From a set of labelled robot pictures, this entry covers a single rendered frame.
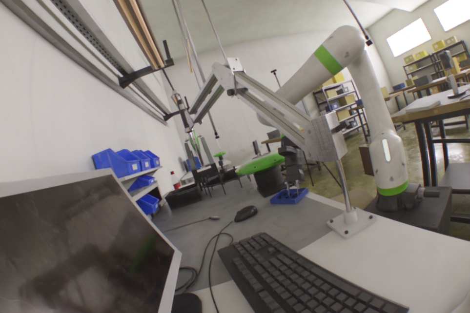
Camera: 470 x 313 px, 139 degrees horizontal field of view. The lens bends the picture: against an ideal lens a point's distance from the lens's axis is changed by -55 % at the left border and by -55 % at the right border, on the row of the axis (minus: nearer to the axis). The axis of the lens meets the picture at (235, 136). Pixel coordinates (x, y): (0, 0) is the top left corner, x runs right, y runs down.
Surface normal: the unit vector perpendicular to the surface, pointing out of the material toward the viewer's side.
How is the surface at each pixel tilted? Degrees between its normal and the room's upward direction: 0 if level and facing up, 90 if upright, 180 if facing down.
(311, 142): 90
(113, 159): 92
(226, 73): 90
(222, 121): 90
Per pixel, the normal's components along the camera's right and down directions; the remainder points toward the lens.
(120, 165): 0.14, -0.04
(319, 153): -0.79, 0.26
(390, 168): -0.63, 0.21
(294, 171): -0.70, -0.31
